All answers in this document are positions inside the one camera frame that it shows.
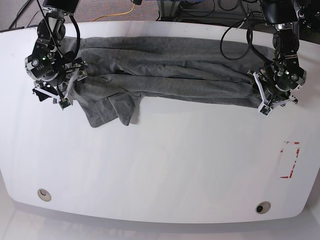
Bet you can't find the table cable grommet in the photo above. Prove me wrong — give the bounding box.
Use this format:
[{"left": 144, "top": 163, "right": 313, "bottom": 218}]
[
  {"left": 37, "top": 188, "right": 52, "bottom": 202},
  {"left": 255, "top": 201, "right": 271, "bottom": 215}
]

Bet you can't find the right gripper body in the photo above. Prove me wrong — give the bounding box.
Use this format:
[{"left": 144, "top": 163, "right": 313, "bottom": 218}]
[{"left": 31, "top": 58, "right": 88, "bottom": 102}]

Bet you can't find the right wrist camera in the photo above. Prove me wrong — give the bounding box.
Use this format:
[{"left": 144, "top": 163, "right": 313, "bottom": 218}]
[{"left": 58, "top": 98, "right": 72, "bottom": 110}]

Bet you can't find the aluminium frame stand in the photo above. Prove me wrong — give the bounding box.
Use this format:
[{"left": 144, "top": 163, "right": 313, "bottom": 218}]
[{"left": 156, "top": 0, "right": 183, "bottom": 22}]

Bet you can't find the left table cable grommet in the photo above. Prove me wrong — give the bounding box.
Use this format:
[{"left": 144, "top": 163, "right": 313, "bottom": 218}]
[{"left": 37, "top": 188, "right": 52, "bottom": 202}]

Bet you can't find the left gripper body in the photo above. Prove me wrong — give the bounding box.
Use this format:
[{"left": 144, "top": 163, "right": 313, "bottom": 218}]
[{"left": 247, "top": 70, "right": 298, "bottom": 110}]

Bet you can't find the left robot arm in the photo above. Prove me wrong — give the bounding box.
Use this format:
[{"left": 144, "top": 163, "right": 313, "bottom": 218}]
[{"left": 216, "top": 0, "right": 307, "bottom": 116}]

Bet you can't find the grey t-shirt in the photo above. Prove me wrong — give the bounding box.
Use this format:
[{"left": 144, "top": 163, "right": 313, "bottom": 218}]
[{"left": 69, "top": 36, "right": 264, "bottom": 128}]

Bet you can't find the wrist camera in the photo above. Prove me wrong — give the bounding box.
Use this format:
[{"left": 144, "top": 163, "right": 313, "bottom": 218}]
[
  {"left": 258, "top": 103, "right": 273, "bottom": 117},
  {"left": 58, "top": 98, "right": 72, "bottom": 110}
]

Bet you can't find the yellow cable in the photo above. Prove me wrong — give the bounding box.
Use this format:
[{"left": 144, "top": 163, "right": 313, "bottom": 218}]
[{"left": 92, "top": 3, "right": 136, "bottom": 23}]

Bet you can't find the right table cable grommet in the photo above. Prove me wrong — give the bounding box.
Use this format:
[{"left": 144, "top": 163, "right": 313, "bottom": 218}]
[{"left": 255, "top": 201, "right": 271, "bottom": 215}]

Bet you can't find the red tape rectangle marking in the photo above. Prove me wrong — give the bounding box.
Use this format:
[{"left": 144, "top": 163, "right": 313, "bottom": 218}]
[{"left": 277, "top": 141, "right": 301, "bottom": 179}]

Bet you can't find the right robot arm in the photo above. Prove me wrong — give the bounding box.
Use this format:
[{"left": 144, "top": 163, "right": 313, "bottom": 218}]
[{"left": 24, "top": 0, "right": 88, "bottom": 109}]

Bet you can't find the white power strip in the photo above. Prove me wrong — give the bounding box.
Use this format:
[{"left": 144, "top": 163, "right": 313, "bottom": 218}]
[{"left": 296, "top": 9, "right": 305, "bottom": 19}]

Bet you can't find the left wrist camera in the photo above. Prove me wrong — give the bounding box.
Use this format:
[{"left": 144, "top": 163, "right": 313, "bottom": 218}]
[{"left": 258, "top": 103, "right": 273, "bottom": 117}]

